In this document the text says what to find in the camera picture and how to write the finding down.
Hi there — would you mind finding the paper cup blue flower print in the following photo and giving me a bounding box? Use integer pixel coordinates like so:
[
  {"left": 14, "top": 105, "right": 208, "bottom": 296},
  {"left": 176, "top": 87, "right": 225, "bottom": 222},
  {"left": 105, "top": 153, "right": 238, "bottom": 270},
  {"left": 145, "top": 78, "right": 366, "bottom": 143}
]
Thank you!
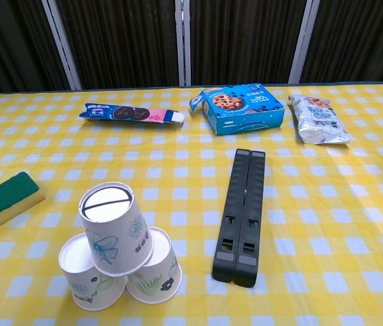
[{"left": 78, "top": 182, "right": 154, "bottom": 278}]

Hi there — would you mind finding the paper cup green fern print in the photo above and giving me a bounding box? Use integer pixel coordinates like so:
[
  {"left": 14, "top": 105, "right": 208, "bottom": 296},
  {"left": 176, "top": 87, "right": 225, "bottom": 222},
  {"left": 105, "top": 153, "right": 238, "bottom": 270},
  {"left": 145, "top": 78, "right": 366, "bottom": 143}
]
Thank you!
[{"left": 126, "top": 226, "right": 183, "bottom": 304}]

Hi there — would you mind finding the paper cup green flower print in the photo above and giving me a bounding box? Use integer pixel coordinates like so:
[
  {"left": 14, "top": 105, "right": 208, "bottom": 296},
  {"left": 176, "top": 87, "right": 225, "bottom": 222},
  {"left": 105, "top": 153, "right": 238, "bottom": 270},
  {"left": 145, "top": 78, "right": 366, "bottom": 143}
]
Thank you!
[{"left": 58, "top": 232, "right": 128, "bottom": 312}]

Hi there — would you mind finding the black folding stand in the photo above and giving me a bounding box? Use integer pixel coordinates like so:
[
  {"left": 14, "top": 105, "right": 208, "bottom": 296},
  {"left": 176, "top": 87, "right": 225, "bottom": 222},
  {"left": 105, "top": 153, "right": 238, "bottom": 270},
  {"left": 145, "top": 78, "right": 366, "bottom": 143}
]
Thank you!
[{"left": 211, "top": 148, "right": 266, "bottom": 289}]

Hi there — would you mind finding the blue cookie box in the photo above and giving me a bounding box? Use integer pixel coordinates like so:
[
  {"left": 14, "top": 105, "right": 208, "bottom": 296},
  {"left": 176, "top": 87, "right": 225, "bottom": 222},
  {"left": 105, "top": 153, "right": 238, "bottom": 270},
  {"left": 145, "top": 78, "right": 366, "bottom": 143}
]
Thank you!
[{"left": 189, "top": 84, "right": 285, "bottom": 137}]

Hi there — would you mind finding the blue pink cookie sleeve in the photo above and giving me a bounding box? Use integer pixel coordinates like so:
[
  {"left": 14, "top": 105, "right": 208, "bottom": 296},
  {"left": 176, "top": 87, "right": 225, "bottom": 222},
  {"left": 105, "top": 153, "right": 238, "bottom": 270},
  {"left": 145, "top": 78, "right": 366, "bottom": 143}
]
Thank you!
[{"left": 78, "top": 103, "right": 185, "bottom": 125}]

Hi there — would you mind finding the white silver snack bag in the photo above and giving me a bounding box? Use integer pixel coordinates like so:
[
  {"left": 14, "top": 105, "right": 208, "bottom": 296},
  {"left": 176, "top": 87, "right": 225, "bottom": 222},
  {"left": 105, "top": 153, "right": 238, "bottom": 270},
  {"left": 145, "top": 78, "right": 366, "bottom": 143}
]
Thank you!
[{"left": 288, "top": 94, "right": 351, "bottom": 145}]

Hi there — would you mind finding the yellow checkered tablecloth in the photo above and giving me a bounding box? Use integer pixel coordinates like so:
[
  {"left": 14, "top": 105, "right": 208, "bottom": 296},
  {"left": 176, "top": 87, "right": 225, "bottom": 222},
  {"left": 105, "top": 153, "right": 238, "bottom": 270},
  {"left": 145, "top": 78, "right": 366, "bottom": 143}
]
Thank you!
[{"left": 0, "top": 81, "right": 383, "bottom": 326}]

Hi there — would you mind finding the green and yellow sponge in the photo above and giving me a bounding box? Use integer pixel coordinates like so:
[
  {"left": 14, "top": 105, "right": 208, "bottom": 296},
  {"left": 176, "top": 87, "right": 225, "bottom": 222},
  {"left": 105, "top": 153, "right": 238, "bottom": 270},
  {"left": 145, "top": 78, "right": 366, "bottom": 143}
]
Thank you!
[{"left": 0, "top": 171, "right": 47, "bottom": 233}]

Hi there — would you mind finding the white frame post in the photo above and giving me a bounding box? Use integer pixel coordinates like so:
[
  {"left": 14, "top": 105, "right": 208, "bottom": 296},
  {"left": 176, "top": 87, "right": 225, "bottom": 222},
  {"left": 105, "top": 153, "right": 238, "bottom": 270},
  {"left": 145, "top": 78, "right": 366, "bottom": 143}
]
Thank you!
[
  {"left": 41, "top": 0, "right": 83, "bottom": 91},
  {"left": 288, "top": 0, "right": 322, "bottom": 84},
  {"left": 175, "top": 0, "right": 192, "bottom": 87}
]

